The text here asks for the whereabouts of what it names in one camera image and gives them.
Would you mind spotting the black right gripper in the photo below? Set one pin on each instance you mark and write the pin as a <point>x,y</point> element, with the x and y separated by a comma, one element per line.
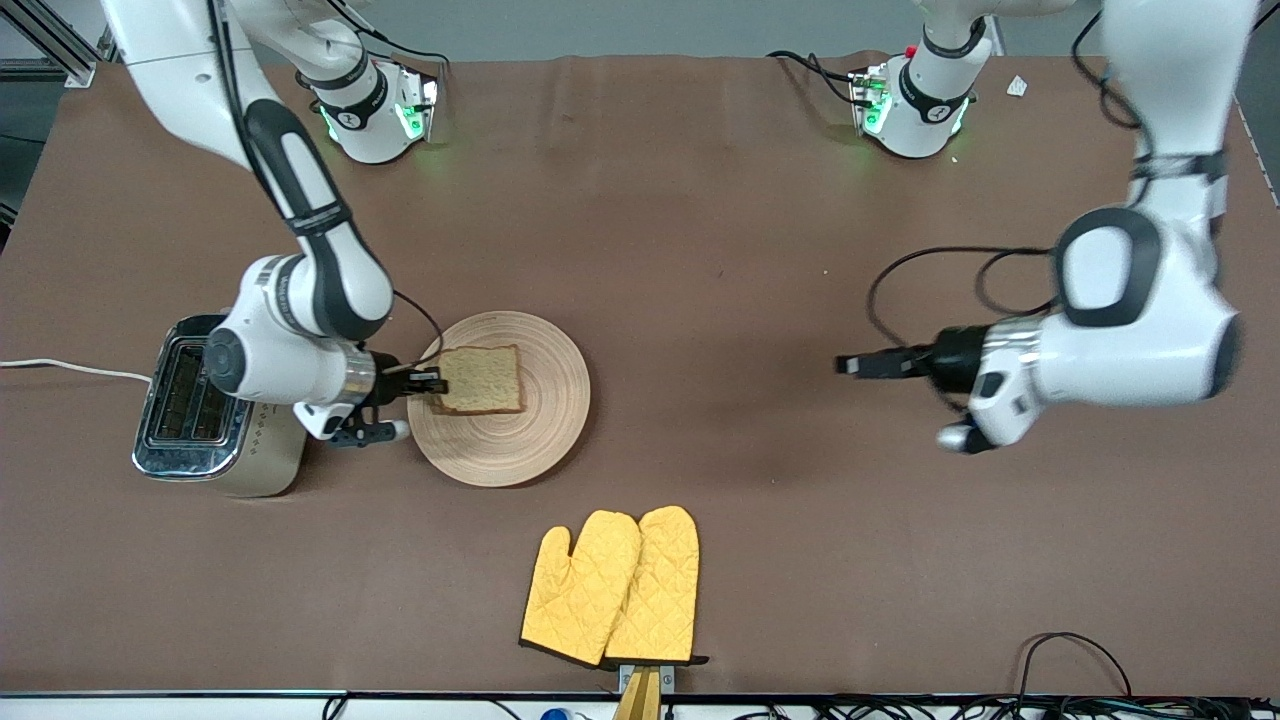
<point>389,385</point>

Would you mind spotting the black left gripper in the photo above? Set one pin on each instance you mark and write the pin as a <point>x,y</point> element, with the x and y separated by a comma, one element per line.
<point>952,360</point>

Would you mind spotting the brown toast slice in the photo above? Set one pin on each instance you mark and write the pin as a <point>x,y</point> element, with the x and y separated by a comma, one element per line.
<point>483,380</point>

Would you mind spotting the round wooden plate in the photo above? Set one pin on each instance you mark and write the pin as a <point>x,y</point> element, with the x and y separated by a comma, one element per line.
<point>540,430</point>

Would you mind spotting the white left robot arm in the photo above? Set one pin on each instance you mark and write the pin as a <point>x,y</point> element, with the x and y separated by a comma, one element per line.
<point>1130,340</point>

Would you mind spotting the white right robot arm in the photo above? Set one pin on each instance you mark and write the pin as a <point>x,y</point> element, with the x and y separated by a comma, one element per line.
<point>290,340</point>

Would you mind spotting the brown table cover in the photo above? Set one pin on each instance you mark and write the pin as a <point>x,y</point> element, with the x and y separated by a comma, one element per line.
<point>700,250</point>

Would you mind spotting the beige chrome toaster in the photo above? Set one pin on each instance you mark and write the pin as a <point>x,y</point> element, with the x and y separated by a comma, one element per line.
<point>190,410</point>

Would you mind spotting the yellow quilted oven mitt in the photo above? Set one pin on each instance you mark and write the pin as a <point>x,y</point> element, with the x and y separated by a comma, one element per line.
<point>580,590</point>
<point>660,590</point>

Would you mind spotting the small white paper scrap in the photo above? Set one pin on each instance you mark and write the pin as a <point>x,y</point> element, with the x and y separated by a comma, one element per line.
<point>1017,86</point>

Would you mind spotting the small blue object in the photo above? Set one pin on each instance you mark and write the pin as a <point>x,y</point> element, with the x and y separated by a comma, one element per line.
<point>556,714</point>

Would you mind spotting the wooden stick with metal bracket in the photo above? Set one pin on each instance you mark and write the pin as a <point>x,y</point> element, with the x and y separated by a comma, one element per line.
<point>640,695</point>

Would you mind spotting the aluminium frame post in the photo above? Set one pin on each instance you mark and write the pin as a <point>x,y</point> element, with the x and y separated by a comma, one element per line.
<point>50,50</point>

